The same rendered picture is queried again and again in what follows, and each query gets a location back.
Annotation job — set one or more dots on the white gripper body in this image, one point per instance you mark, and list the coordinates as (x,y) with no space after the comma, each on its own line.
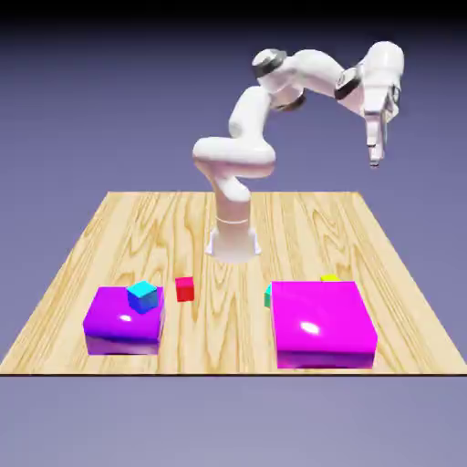
(373,124)

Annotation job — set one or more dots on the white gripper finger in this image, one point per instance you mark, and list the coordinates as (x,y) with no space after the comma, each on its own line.
(375,155)

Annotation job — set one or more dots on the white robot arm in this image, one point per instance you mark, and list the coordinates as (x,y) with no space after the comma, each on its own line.
(233,153)

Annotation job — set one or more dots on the small yellow cube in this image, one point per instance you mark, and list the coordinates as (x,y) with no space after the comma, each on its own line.
(329,278)

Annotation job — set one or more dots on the small green cube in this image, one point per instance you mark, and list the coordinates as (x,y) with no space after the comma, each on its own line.
(267,296)

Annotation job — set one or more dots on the small red cube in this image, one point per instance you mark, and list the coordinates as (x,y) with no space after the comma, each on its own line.
(184,289)

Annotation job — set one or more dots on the small cyan cube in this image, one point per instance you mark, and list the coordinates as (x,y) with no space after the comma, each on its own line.
(142,296)

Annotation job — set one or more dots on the large magenta box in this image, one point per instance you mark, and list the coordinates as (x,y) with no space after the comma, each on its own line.
(321,323)

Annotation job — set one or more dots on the large purple box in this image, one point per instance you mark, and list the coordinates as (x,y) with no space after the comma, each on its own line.
(122,321)

